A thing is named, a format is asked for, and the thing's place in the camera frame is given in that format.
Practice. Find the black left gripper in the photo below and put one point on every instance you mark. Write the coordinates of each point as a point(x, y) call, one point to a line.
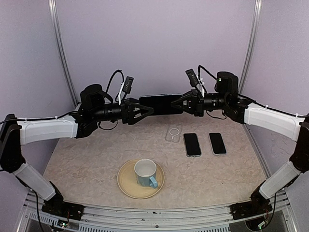
point(128, 115)

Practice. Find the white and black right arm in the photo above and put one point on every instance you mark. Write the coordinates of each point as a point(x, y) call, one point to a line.
point(244, 110)

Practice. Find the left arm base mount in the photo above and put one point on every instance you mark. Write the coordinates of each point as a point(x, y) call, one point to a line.
point(58, 207)

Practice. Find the lilac phone case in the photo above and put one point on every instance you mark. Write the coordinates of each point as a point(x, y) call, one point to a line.
point(218, 154)

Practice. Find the beige round plate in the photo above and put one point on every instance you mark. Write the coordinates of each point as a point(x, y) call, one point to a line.
point(127, 181)

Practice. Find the front aluminium rail base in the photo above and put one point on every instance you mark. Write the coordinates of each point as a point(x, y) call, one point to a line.
point(216, 218)

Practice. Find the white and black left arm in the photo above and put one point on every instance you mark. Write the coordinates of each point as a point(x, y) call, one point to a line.
point(16, 132)

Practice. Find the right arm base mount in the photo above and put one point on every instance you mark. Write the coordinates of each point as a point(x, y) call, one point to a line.
point(255, 206)

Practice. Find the teal smartphone face down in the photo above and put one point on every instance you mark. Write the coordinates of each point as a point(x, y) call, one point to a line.
point(161, 104)

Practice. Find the left aluminium frame post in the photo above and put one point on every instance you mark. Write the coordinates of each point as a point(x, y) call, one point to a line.
point(61, 52)

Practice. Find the right aluminium frame post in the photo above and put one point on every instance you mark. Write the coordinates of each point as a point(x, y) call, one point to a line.
point(251, 44)

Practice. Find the black smartphone with teal edge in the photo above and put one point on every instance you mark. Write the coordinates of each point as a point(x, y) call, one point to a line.
point(218, 143)

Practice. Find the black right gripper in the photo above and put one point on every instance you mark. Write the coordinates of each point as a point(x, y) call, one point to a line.
point(196, 103)

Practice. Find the aluminium frame post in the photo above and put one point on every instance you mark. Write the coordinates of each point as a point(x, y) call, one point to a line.
point(251, 44)
point(61, 52)

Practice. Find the blue mug with white inside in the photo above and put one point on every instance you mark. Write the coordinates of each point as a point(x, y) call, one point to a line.
point(145, 171)

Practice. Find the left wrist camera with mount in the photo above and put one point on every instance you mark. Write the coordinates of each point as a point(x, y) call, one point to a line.
point(125, 88)

